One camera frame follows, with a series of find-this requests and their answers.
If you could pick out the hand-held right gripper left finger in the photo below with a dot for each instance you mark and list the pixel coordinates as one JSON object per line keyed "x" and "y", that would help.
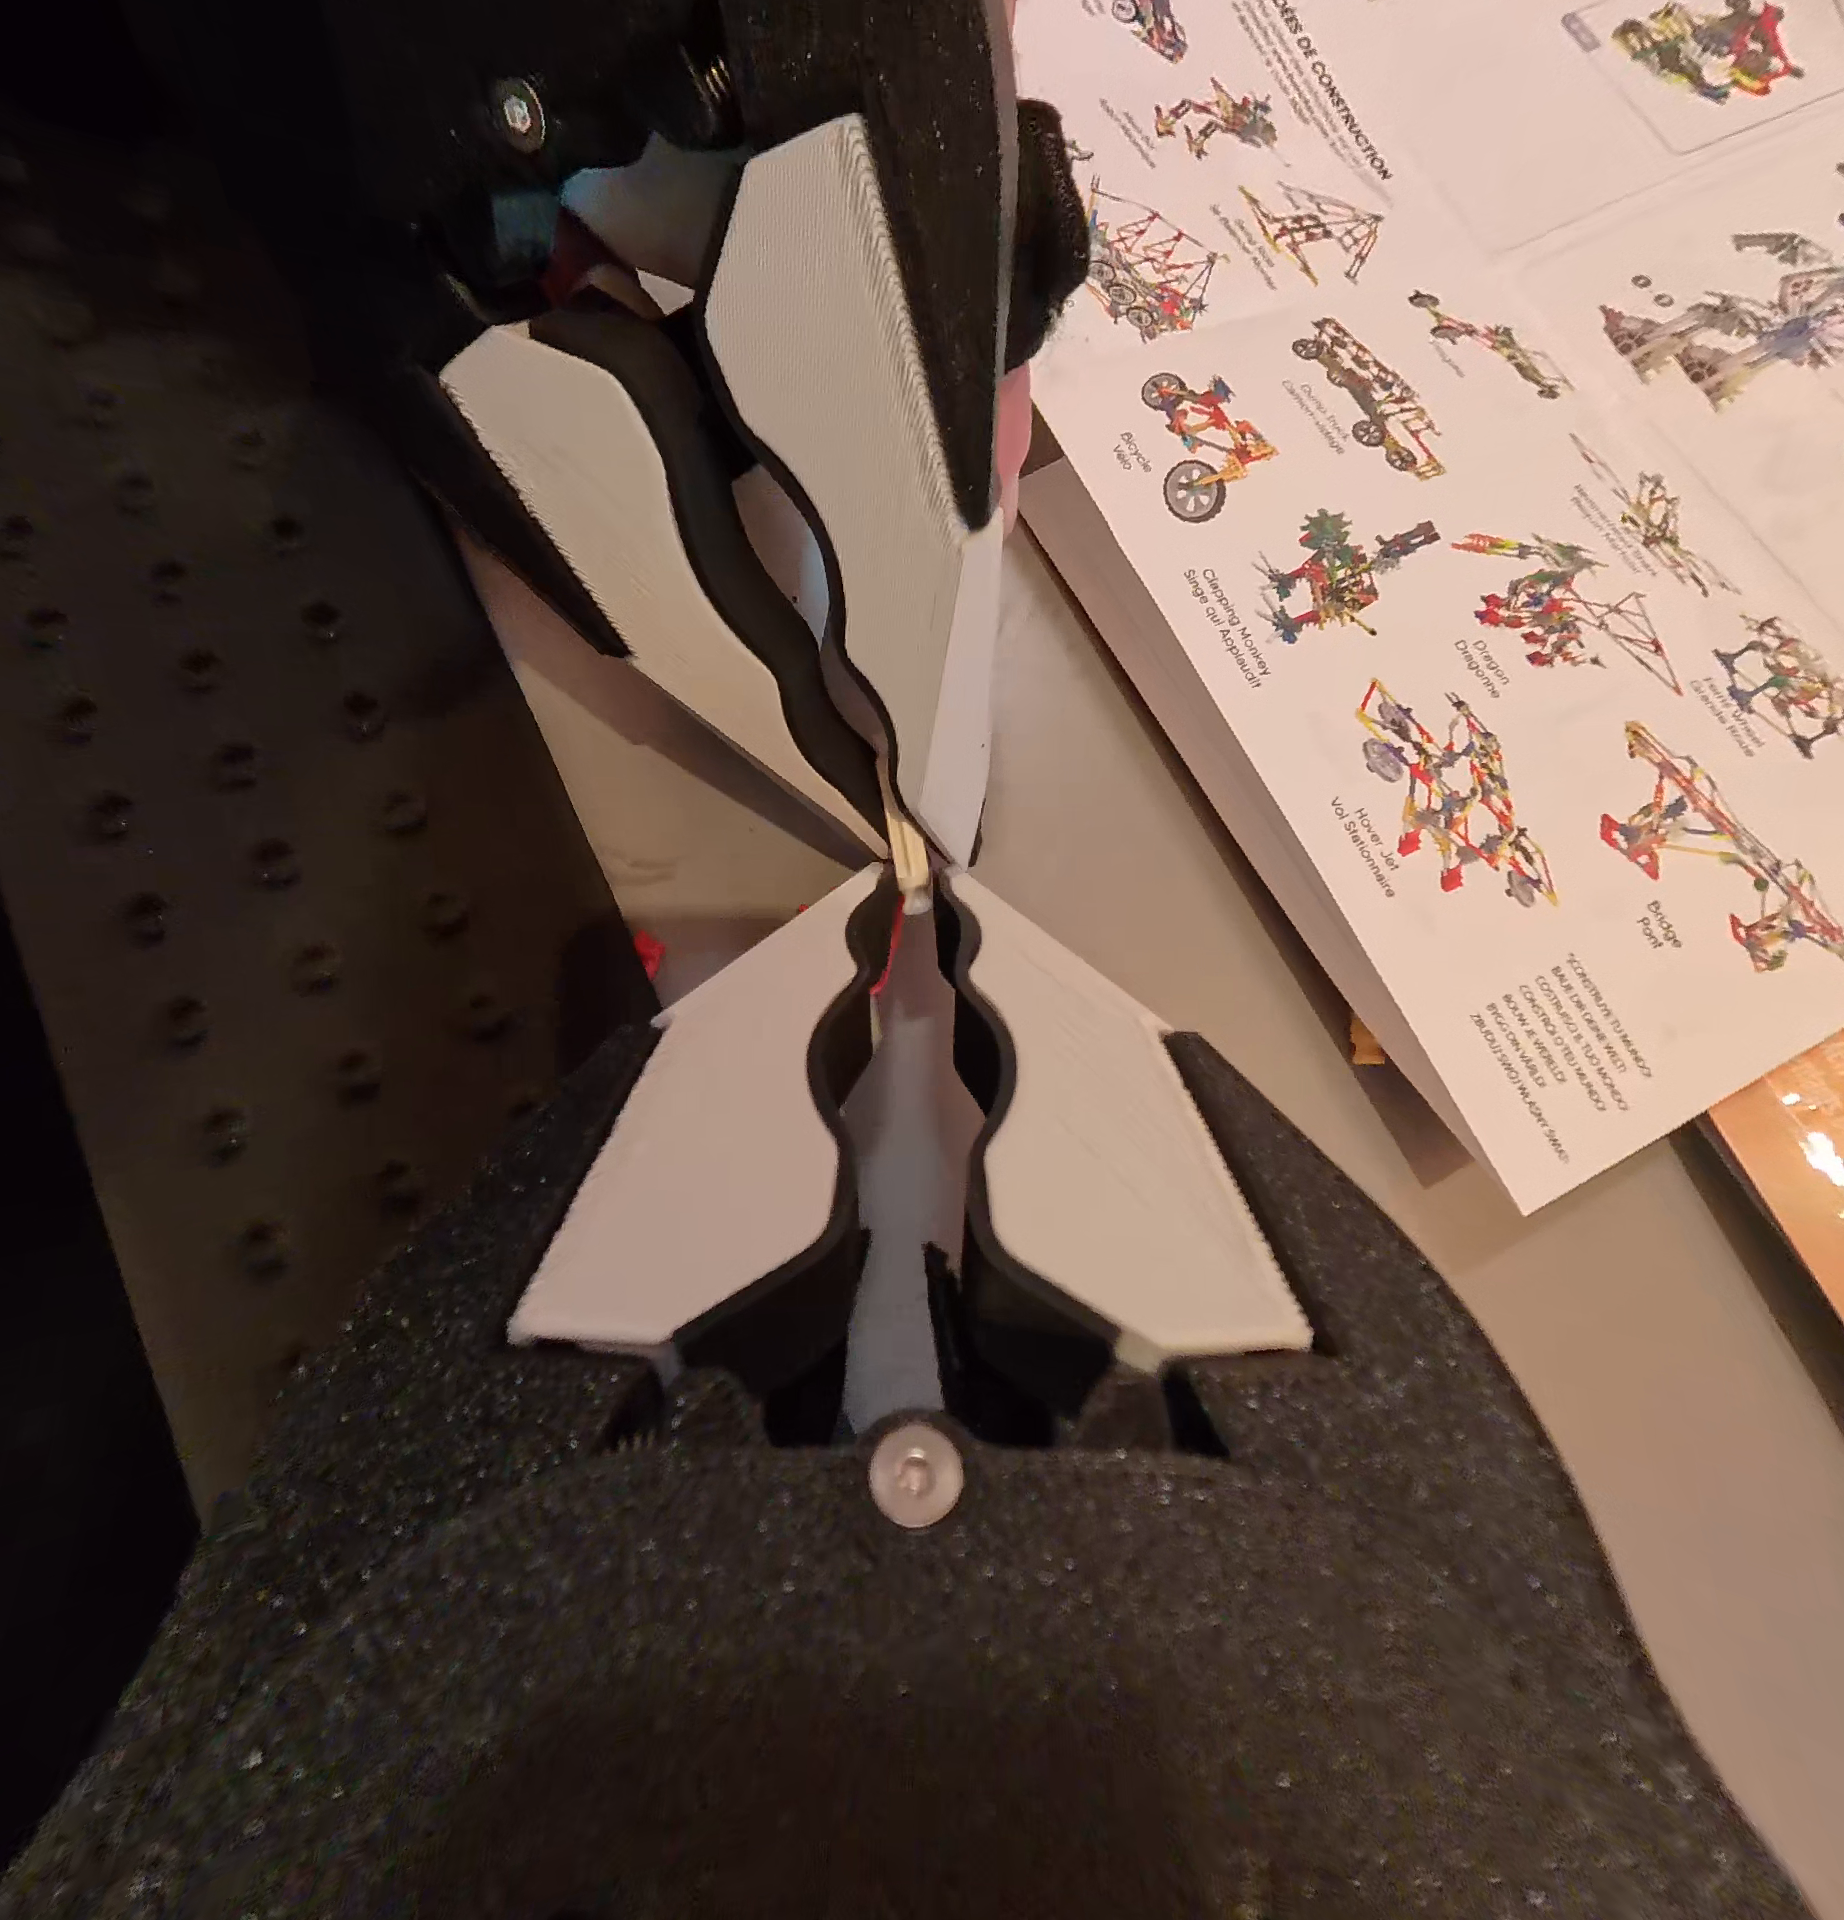
{"x": 712, "y": 1171}

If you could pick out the white instruction booklet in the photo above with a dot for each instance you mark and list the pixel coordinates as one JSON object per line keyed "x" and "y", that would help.
{"x": 1462, "y": 195}

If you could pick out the person's left hand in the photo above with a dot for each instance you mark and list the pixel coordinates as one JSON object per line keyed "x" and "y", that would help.
{"x": 1015, "y": 429}

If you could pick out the orange toy set box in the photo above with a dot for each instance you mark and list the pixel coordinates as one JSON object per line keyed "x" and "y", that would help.
{"x": 1807, "y": 1171}

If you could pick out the red plastic connector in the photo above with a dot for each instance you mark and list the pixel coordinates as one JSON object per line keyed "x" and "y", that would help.
{"x": 892, "y": 944}

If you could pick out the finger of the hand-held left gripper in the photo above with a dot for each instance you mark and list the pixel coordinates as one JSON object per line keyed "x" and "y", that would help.
{"x": 846, "y": 390}
{"x": 592, "y": 481}

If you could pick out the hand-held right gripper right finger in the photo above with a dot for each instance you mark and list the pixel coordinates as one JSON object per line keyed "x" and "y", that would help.
{"x": 1132, "y": 1185}

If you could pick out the white plastic rod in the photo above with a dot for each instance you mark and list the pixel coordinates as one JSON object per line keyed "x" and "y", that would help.
{"x": 912, "y": 867}

